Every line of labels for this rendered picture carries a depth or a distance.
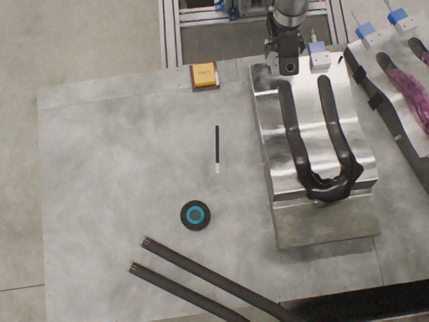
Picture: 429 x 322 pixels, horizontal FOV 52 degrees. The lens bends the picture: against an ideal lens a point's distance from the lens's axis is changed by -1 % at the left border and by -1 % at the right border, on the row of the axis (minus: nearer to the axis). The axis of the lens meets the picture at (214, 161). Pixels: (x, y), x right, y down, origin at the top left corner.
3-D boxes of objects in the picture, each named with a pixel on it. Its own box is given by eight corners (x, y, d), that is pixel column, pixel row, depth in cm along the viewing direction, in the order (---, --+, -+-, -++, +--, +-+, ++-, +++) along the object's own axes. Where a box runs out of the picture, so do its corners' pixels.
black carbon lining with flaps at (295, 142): (273, 84, 123) (277, 68, 114) (331, 76, 123) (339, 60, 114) (297, 209, 114) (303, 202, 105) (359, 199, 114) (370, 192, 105)
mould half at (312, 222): (248, 78, 131) (249, 56, 118) (334, 66, 131) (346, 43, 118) (278, 250, 118) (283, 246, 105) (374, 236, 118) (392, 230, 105)
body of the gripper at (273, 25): (293, 21, 114) (301, -8, 103) (300, 51, 112) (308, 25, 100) (264, 25, 114) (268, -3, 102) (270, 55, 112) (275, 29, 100)
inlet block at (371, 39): (343, 20, 132) (347, 9, 127) (357, 13, 132) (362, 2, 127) (365, 55, 129) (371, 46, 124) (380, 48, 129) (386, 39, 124)
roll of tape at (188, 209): (207, 234, 120) (207, 232, 117) (178, 228, 121) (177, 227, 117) (213, 205, 122) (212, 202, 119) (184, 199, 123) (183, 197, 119)
